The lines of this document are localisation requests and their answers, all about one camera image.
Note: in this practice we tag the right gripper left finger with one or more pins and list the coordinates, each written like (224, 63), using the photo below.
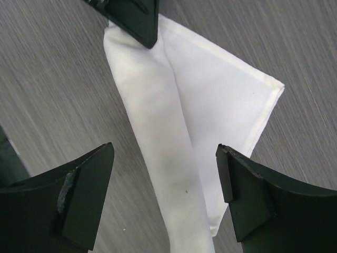
(58, 210)

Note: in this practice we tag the white cloth napkin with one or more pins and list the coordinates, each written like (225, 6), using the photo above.
(183, 98)

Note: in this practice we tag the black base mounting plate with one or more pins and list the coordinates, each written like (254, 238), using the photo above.
(12, 168)

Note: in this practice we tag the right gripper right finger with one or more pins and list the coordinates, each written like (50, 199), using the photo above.
(272, 212)

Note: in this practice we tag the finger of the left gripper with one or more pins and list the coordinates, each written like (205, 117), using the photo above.
(138, 18)

